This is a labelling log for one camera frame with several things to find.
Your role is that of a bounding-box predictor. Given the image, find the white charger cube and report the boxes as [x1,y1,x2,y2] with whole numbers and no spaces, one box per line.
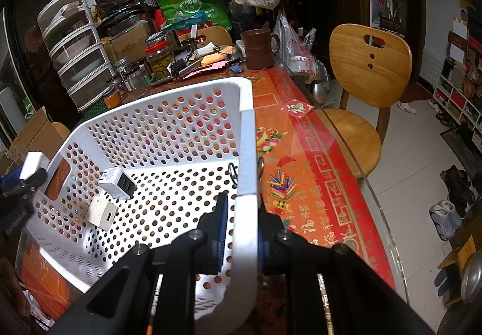
[86,195,118,231]

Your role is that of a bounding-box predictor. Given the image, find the white black multiport charger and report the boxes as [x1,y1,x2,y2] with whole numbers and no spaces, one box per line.
[99,168,136,200]

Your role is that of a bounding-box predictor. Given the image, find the white perforated plastic basket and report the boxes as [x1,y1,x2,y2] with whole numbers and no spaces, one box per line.
[25,77,258,334]

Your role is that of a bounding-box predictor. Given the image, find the white plug charger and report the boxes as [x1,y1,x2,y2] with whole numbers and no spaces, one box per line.
[19,151,50,180]

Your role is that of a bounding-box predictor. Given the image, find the cardboard box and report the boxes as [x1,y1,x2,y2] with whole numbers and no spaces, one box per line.
[1,107,70,175]

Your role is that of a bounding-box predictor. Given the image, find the grey slippers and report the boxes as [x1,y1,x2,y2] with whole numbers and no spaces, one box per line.
[429,200,462,241]

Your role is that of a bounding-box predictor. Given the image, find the red patterned tablecloth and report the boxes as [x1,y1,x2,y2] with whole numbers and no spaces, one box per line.
[16,68,396,319]

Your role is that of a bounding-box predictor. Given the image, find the orange jam jar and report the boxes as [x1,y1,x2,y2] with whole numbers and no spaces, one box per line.
[103,90,122,109]

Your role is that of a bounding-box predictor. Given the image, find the stacked food cover tower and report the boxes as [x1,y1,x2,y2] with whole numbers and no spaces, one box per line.
[37,0,115,112]

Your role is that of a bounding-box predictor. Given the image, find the red lid pickle jar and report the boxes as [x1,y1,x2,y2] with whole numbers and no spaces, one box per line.
[145,40,175,81]

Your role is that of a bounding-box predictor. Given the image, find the red fu paper square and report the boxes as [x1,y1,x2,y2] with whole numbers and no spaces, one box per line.
[280,99,314,119]

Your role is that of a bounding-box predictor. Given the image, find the white storage shelf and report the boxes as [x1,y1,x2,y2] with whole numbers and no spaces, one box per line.
[433,75,481,152]

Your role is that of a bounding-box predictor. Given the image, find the wooden chair right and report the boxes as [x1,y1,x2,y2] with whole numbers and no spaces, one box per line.
[318,23,413,180]

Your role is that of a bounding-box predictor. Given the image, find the wooden chair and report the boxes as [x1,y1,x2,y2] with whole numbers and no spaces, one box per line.
[318,23,413,180]
[177,26,233,46]

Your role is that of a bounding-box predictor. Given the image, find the wooden chair left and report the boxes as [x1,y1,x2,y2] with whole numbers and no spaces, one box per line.
[177,26,233,46]

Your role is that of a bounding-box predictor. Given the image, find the brown ceramic mug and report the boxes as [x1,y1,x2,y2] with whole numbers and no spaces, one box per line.
[241,29,280,70]

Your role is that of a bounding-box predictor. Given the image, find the green shopping bag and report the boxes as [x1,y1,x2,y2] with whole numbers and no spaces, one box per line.
[158,0,232,30]

